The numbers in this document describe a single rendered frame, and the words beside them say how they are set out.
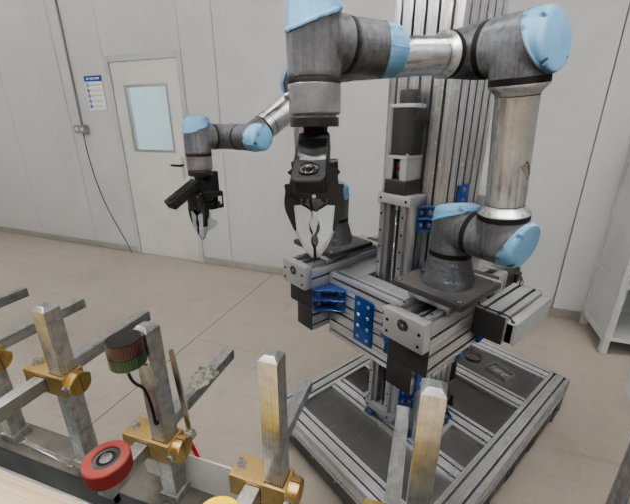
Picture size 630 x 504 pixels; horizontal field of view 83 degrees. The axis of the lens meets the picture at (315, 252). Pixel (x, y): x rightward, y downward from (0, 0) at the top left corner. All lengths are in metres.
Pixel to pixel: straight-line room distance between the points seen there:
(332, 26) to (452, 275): 0.72
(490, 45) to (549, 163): 2.29
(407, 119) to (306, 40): 0.70
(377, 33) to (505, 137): 0.41
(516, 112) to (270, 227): 2.94
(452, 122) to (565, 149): 1.99
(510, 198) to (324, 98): 0.54
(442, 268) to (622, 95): 2.36
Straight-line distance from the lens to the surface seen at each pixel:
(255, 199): 3.58
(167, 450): 0.86
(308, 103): 0.51
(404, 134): 1.18
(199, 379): 0.99
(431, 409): 0.56
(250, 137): 1.03
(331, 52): 0.53
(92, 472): 0.81
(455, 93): 1.21
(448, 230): 1.00
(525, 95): 0.88
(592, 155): 3.18
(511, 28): 0.87
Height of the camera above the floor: 1.47
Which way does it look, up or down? 20 degrees down
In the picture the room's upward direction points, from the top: straight up
